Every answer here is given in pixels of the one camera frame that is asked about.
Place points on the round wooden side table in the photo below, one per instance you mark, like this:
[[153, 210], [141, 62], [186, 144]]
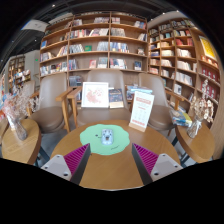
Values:
[[196, 146], [21, 146]]

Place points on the dark blue book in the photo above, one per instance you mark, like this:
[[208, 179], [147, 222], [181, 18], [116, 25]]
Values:
[[116, 97]]

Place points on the small wooden bookshelf unit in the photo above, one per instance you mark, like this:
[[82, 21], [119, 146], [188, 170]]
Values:
[[18, 71]]

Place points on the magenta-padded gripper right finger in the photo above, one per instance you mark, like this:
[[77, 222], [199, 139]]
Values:
[[165, 165]]

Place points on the curved wooden bookshelf unit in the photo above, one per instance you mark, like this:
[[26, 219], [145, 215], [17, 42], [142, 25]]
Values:
[[183, 60]]

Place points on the stack of colourful books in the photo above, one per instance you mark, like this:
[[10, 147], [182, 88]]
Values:
[[181, 118]]

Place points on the green round mouse pad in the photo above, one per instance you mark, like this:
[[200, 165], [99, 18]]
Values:
[[91, 138]]

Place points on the white framed flower picture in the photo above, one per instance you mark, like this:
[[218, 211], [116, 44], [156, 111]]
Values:
[[95, 95]]

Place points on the white and brown sign stand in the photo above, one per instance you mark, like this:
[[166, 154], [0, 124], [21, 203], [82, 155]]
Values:
[[141, 111]]

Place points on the wide wooden bookshelf unit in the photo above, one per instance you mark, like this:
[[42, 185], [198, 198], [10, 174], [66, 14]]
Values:
[[93, 43]]

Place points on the glass vase with pink flowers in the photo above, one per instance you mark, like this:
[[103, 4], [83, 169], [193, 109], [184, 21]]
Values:
[[20, 130]]

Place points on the blue grey computer mouse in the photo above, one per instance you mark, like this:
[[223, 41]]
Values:
[[107, 137]]

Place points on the glass vase with dried flowers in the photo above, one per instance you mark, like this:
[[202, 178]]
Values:
[[194, 128]]

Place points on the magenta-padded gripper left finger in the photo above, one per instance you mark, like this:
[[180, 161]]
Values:
[[56, 165]]

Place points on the stack of light blue books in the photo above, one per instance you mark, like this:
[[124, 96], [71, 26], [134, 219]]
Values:
[[140, 89]]

